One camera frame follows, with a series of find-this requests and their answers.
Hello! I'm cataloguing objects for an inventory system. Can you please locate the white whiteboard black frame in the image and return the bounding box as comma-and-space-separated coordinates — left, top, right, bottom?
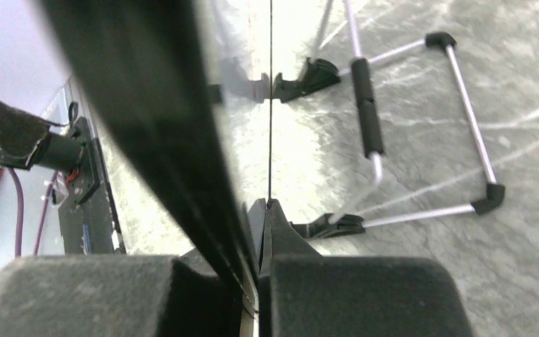
41, 1, 269, 314

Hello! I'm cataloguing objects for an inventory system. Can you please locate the metal wire whiteboard stand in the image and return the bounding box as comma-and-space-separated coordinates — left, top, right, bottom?
272, 0, 507, 240

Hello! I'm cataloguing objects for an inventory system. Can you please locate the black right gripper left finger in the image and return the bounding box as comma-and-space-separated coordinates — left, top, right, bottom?
0, 255, 242, 336

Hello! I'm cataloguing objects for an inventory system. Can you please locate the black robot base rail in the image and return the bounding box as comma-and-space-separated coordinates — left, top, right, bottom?
58, 101, 126, 255

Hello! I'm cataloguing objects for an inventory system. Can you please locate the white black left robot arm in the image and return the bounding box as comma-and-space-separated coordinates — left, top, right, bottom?
0, 100, 87, 173

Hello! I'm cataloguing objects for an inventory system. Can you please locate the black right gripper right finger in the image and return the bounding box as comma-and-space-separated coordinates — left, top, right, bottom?
258, 199, 474, 336

